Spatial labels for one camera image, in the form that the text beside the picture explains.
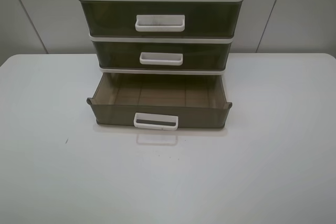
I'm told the dark translucent drawer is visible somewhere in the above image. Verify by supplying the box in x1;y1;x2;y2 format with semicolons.
80;1;242;38
87;73;232;131
93;41;231;71

